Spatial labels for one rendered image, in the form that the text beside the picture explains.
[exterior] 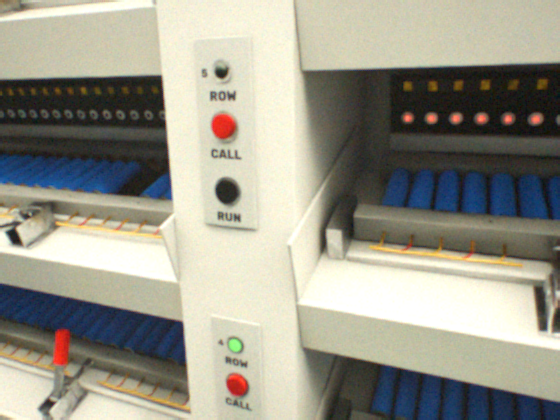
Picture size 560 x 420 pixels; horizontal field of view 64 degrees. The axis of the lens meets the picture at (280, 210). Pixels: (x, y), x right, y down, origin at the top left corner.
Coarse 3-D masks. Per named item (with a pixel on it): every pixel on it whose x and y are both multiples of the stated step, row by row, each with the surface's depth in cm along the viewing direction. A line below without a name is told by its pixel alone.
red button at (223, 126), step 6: (222, 114) 28; (216, 120) 29; (222, 120) 28; (228, 120) 28; (216, 126) 29; (222, 126) 28; (228, 126) 28; (234, 126) 28; (216, 132) 29; (222, 132) 29; (228, 132) 28; (222, 138) 29; (228, 138) 29
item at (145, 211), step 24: (0, 192) 46; (24, 192) 46; (48, 192) 45; (72, 192) 44; (0, 216) 45; (72, 216) 43; (96, 216) 42; (120, 216) 41; (144, 216) 40; (168, 216) 39
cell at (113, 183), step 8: (128, 168) 49; (136, 168) 49; (112, 176) 47; (120, 176) 47; (128, 176) 48; (104, 184) 46; (112, 184) 46; (120, 184) 47; (104, 192) 45; (112, 192) 46
